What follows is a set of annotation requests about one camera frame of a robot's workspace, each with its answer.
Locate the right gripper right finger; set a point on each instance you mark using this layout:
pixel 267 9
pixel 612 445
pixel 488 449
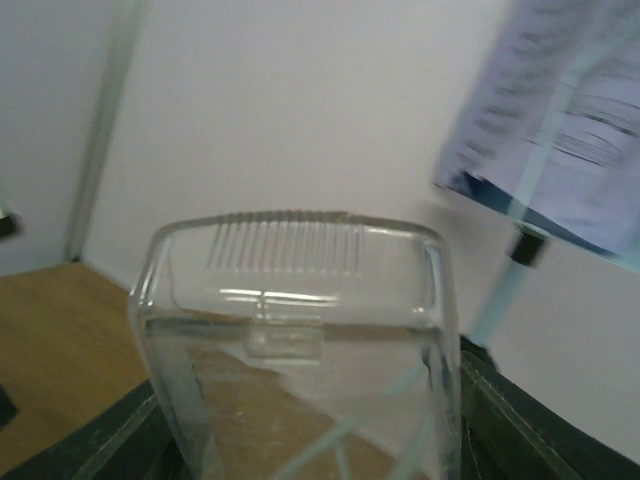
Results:
pixel 508 434

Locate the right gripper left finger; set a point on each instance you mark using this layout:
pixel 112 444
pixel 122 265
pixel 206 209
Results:
pixel 130 440

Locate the clear plastic metronome cover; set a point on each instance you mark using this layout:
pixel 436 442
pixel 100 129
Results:
pixel 303 345

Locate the light blue music stand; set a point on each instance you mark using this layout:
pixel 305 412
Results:
pixel 526 251

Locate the sheet music pages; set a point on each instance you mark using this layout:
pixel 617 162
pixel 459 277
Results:
pixel 550 134

